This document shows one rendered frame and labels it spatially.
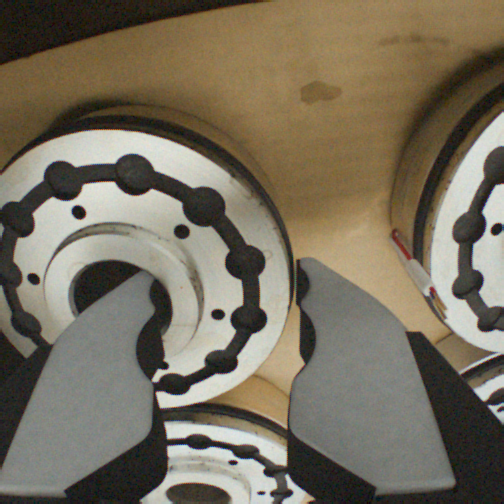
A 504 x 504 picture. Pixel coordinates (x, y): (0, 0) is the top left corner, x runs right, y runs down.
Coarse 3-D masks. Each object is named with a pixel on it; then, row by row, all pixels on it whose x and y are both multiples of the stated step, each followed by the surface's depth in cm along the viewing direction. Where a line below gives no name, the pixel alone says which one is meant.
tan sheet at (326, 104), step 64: (320, 0) 11; (384, 0) 11; (448, 0) 11; (64, 64) 11; (128, 64) 11; (192, 64) 12; (256, 64) 12; (320, 64) 12; (384, 64) 12; (448, 64) 11; (0, 128) 12; (256, 128) 13; (320, 128) 13; (384, 128) 13; (320, 192) 14; (384, 192) 14; (320, 256) 15; (384, 256) 15
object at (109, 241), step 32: (96, 224) 11; (128, 224) 11; (64, 256) 10; (96, 256) 10; (128, 256) 10; (160, 256) 10; (64, 288) 11; (192, 288) 11; (64, 320) 11; (192, 320) 11
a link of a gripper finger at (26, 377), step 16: (32, 352) 8; (48, 352) 8; (32, 368) 8; (16, 384) 7; (32, 384) 7; (0, 400) 7; (16, 400) 7; (0, 416) 7; (16, 416) 7; (0, 432) 6; (0, 448) 6; (0, 464) 6; (0, 496) 5; (16, 496) 5
